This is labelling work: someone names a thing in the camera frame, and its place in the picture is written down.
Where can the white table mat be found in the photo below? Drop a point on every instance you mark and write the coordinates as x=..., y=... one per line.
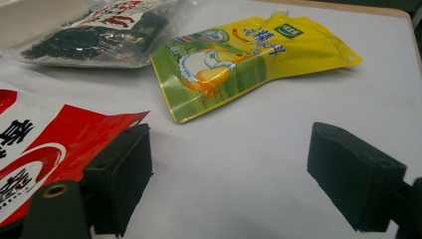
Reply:
x=252, y=139

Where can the clear bag of dried seaweed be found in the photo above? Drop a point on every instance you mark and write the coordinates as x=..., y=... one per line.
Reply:
x=93, y=43

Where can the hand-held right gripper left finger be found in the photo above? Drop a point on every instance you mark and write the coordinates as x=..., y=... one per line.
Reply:
x=119, y=179

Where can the red and white snack packet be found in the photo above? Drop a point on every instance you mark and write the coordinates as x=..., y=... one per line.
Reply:
x=76, y=139

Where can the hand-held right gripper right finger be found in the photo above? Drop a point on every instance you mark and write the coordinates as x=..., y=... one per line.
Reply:
x=351, y=179

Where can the yellow spout pouch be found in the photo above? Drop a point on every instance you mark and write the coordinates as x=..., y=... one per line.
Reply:
x=282, y=56

